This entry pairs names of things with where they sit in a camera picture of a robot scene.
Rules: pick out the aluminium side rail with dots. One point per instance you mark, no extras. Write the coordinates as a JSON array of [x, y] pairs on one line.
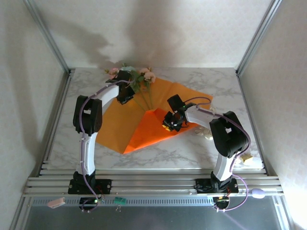
[[245, 95], [62, 95]]

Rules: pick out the gold binder clip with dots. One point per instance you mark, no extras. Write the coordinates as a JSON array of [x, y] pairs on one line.
[[247, 160]]

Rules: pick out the black controller board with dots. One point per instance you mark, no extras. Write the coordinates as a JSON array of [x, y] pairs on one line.
[[90, 201], [221, 200]]

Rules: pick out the cream sheer ribbon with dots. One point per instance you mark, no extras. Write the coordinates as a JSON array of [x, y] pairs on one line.
[[204, 134]]

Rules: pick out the pink artificial flower stem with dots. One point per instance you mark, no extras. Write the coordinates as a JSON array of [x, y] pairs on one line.
[[112, 72]]

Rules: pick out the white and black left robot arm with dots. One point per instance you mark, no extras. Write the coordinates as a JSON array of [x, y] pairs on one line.
[[87, 153]]

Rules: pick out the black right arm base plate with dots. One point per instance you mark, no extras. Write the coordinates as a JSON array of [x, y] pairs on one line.
[[204, 185]]

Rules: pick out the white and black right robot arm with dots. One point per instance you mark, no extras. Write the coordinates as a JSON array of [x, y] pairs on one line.
[[224, 165]]

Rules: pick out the orange wrapping paper sheet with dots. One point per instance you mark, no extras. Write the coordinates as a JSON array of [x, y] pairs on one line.
[[120, 127]]

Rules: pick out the small pink block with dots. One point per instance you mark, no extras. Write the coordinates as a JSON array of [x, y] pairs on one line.
[[56, 202]]

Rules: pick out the aluminium extrusion base frame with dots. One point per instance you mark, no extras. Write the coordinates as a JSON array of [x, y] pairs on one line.
[[156, 184]]

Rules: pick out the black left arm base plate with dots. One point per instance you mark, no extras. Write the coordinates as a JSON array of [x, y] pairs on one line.
[[105, 185]]

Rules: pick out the grey metal panel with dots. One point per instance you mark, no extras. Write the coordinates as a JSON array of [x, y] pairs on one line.
[[156, 218]]

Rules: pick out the aluminium frame post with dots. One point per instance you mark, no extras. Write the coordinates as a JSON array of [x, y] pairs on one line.
[[47, 36], [257, 36]]

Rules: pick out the peach artificial flower stem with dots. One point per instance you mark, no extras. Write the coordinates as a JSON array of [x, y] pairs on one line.
[[148, 74]]

